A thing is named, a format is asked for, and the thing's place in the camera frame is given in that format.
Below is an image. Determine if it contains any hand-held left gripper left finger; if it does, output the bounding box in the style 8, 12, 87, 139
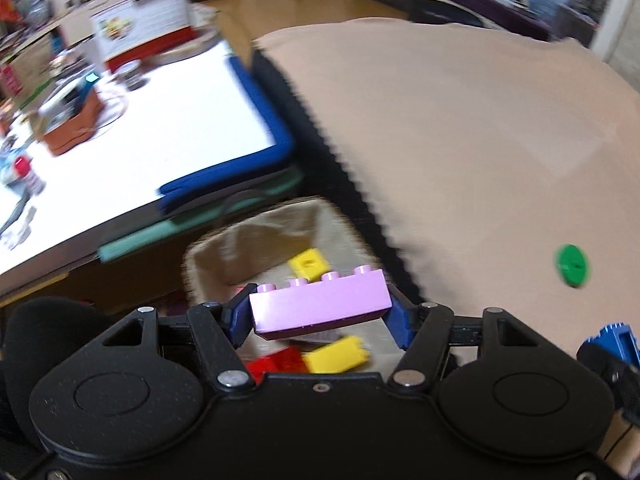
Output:
102, 296, 257, 391

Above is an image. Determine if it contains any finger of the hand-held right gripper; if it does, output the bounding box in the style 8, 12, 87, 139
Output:
576, 340, 640, 397

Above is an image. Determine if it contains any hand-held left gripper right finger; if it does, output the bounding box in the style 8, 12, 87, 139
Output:
385, 286, 533, 391

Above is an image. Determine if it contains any blue hollow building brick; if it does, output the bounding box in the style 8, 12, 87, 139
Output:
595, 322, 640, 363

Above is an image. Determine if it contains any large red building brick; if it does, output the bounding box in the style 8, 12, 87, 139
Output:
246, 346, 310, 385

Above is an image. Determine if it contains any beige fabric basket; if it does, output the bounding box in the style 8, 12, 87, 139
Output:
182, 197, 401, 376

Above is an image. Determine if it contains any yellow hollow building brick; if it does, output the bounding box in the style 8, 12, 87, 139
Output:
301, 336, 372, 375

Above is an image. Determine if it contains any pink building brick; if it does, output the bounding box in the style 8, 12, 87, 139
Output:
248, 265, 393, 341

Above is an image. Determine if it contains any small yellow cube brick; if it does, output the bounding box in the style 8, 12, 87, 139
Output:
288, 249, 332, 282

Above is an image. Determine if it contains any green plastic disc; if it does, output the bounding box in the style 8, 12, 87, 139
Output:
554, 244, 591, 289

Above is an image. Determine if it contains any green mat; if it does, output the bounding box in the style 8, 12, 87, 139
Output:
97, 167, 306, 263

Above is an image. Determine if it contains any blue mat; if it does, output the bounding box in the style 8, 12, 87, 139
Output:
159, 55, 297, 211

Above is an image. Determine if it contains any beige blanket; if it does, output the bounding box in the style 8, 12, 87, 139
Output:
252, 17, 640, 361

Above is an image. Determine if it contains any dark zigzag-edged cloth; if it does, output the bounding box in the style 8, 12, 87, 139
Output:
250, 50, 426, 306

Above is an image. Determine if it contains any white low table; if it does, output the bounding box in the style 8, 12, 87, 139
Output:
0, 0, 281, 281

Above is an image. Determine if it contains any black padded object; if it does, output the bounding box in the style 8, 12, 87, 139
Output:
0, 297, 113, 461

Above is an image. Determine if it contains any orange box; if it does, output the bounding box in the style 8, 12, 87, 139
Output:
39, 77, 107, 156

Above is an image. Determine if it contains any red-capped bottle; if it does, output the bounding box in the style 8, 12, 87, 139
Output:
12, 156, 47, 196

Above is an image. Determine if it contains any glass jar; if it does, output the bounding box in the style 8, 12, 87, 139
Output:
116, 59, 147, 92

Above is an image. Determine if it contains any printed cardboard box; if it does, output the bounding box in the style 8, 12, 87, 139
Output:
91, 0, 197, 73

